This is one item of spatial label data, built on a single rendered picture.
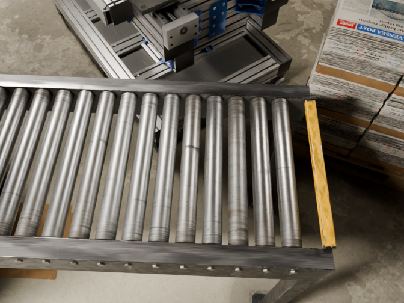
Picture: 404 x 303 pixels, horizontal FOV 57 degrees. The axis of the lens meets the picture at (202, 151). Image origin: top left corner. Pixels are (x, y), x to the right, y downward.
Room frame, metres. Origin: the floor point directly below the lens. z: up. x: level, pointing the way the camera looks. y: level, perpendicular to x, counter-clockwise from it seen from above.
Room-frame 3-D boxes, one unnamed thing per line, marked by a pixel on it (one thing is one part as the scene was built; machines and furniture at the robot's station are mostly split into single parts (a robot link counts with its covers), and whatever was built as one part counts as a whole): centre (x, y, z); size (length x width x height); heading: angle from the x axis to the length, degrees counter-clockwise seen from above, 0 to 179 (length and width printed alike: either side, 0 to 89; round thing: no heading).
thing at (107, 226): (0.49, 0.23, 0.77); 0.47 x 0.05 x 0.05; 179
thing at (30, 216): (0.49, 0.42, 0.77); 0.47 x 0.05 x 0.05; 179
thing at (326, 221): (0.47, -0.31, 0.81); 0.43 x 0.03 x 0.02; 179
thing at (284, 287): (0.23, -0.29, 0.34); 0.06 x 0.06 x 0.68; 89
